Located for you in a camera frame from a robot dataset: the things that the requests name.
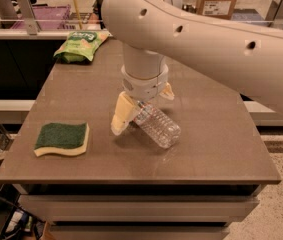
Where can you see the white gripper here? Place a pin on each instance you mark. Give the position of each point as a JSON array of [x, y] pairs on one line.
[[145, 85]]

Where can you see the clear plastic water bottle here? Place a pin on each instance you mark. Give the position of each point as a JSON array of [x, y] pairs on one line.
[[157, 125]]

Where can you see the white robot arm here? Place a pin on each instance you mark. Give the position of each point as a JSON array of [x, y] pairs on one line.
[[244, 57]]

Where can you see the green rice chip bag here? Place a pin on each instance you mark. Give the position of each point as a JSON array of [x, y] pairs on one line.
[[81, 45]]

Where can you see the green and yellow sponge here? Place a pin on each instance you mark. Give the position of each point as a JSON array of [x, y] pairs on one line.
[[62, 139]]

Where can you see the purple plastic crate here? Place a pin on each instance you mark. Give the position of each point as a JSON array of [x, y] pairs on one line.
[[46, 18]]

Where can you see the yellow broom handle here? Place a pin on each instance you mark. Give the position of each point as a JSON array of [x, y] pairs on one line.
[[78, 14]]

